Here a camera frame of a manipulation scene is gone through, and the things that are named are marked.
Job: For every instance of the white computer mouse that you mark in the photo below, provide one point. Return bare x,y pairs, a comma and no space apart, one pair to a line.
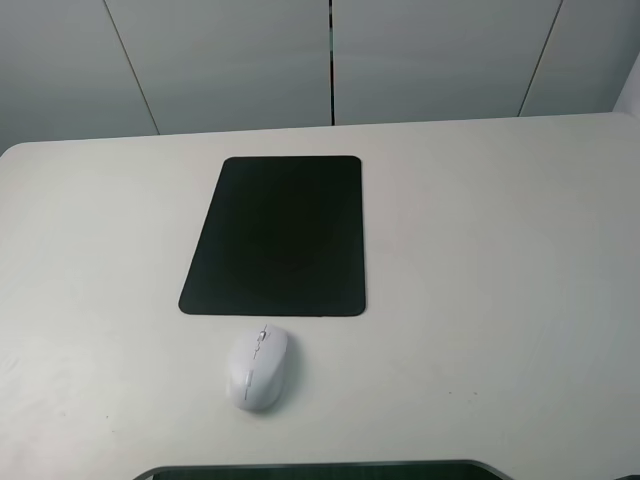
256,368

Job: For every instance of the dark curved robot base edge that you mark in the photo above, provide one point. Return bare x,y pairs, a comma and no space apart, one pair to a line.
443,469

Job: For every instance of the black mouse pad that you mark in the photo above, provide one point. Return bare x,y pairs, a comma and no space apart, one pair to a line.
283,237

